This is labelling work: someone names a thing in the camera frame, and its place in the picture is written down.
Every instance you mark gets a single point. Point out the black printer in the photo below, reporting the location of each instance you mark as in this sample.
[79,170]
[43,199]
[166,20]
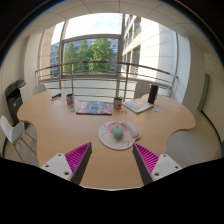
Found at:
[14,98]

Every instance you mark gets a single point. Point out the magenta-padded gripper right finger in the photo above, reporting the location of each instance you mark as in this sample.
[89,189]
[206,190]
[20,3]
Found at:
[163,166]

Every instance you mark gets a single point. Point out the round pink white mouse pad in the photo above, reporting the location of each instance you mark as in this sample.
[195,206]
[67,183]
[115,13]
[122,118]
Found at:
[106,140]

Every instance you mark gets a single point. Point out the white blue printed cup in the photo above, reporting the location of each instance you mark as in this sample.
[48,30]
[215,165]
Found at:
[70,99]

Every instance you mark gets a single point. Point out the blue black stapler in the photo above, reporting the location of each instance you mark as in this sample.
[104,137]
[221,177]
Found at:
[56,96]

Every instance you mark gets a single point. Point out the black cylindrical speaker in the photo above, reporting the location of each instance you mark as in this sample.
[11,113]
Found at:
[153,94]

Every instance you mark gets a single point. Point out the white illustrated book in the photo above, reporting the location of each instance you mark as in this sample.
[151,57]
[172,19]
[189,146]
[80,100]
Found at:
[137,105]

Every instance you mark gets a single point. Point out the metal balcony railing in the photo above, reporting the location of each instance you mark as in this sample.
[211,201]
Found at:
[100,62]

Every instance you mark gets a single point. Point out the mint green computer mouse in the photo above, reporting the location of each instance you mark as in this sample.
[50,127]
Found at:
[117,132]

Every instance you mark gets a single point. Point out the red magazine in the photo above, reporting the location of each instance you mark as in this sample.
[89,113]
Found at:
[94,108]

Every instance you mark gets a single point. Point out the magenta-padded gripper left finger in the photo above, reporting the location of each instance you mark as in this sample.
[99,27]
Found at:
[61,165]

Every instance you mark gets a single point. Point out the white chair wooden legs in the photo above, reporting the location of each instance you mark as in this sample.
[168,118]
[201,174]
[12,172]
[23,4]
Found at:
[11,131]

